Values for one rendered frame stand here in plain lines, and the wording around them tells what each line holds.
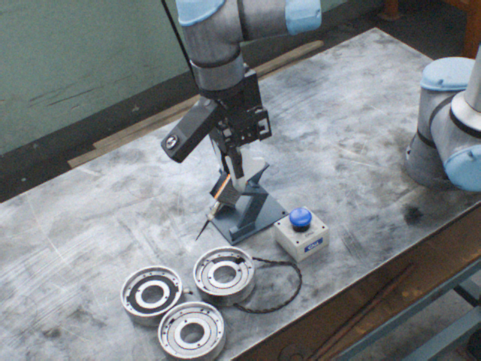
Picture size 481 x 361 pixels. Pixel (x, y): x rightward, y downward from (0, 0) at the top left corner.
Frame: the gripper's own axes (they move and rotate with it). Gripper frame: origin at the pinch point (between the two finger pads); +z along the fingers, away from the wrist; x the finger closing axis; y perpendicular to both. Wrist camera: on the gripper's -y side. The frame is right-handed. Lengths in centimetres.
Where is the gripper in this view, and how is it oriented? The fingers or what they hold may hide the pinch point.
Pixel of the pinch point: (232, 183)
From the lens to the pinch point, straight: 109.0
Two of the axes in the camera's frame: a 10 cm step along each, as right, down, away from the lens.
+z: 1.7, 7.3, 6.6
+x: -4.6, -5.3, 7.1
